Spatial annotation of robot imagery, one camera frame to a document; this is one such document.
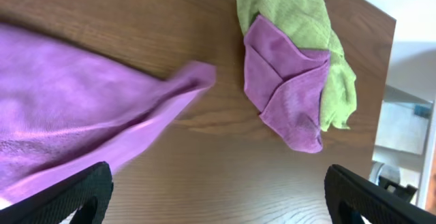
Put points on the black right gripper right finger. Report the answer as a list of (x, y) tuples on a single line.
[(351, 198)]

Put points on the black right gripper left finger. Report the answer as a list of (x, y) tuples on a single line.
[(84, 196)]

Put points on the purple cloth with white tag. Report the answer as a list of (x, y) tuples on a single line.
[(64, 109)]

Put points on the purple crumpled cloth on green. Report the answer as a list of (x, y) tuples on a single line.
[(285, 84)]

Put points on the black object on floor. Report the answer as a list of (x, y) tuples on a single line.
[(389, 178)]

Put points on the grey box beyond table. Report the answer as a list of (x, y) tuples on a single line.
[(400, 128)]

